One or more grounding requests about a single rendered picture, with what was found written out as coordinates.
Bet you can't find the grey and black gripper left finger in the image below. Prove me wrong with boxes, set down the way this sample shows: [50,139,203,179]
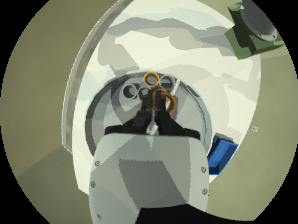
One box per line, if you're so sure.
[104,90,153,135]

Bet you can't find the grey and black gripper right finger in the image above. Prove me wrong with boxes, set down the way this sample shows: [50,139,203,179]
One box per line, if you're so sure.
[154,90,200,140]

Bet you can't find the grey metal bushing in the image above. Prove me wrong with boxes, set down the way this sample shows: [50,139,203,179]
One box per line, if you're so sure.
[158,75,175,91]
[137,86,151,101]
[122,84,138,100]

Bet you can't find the blue plastic crate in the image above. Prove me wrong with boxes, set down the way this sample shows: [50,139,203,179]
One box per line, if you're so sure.
[207,135,239,175]

